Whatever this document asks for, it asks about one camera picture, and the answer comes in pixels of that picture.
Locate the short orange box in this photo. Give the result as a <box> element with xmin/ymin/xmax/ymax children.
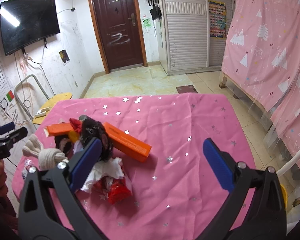
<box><xmin>44</xmin><ymin>123</ymin><xmax>74</xmax><ymax>137</ymax></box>

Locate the red snack wrapper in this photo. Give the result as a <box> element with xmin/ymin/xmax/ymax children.
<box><xmin>93</xmin><ymin>176</ymin><xmax>133</xmax><ymax>205</ymax></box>

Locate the white tissue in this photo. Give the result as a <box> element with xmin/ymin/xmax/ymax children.
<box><xmin>81</xmin><ymin>157</ymin><xmax>125</xmax><ymax>193</ymax></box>

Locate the long orange box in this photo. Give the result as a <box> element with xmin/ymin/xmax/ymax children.
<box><xmin>103</xmin><ymin>122</ymin><xmax>152</xmax><ymax>163</ymax></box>

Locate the yellow trash bin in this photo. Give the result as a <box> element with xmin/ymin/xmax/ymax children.
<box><xmin>280</xmin><ymin>184</ymin><xmax>288</xmax><ymax>208</ymax></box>

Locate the left hand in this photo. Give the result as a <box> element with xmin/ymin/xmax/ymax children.
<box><xmin>0</xmin><ymin>159</ymin><xmax>8</xmax><ymax>197</ymax></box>

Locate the cream rolled sock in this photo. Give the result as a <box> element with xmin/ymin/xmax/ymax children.
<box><xmin>22</xmin><ymin>134</ymin><xmax>69</xmax><ymax>171</ymax></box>

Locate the yellow wooden folding chair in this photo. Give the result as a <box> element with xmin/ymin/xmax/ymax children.
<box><xmin>14</xmin><ymin>74</ymin><xmax>72</xmax><ymax>125</ymax></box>

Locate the red cloth piece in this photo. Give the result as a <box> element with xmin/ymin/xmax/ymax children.
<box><xmin>69</xmin><ymin>118</ymin><xmax>83</xmax><ymax>134</ymax></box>

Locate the white metal chair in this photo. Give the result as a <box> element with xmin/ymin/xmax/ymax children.
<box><xmin>276</xmin><ymin>150</ymin><xmax>300</xmax><ymax>178</ymax></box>

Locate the pink star tablecloth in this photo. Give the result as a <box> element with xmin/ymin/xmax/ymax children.
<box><xmin>11</xmin><ymin>92</ymin><xmax>256</xmax><ymax>240</ymax></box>

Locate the dark brown door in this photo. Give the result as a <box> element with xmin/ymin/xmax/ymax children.
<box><xmin>88</xmin><ymin>0</ymin><xmax>148</xmax><ymax>74</ymax></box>

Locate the pink tree pattern curtain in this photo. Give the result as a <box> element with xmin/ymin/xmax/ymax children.
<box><xmin>222</xmin><ymin>0</ymin><xmax>300</xmax><ymax>166</ymax></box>

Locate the white louvered wardrobe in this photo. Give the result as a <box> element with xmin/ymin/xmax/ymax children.
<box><xmin>157</xmin><ymin>0</ymin><xmax>235</xmax><ymax>75</ymax></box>

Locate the wall mounted black television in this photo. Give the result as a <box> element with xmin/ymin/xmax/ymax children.
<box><xmin>0</xmin><ymin>0</ymin><xmax>60</xmax><ymax>56</ymax></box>

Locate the wooden bed frame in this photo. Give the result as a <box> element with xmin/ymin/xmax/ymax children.
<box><xmin>219</xmin><ymin>71</ymin><xmax>273</xmax><ymax>132</ymax></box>

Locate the colourful wall poster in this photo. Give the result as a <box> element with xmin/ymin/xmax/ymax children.
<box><xmin>209</xmin><ymin>1</ymin><xmax>226</xmax><ymax>39</ymax></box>

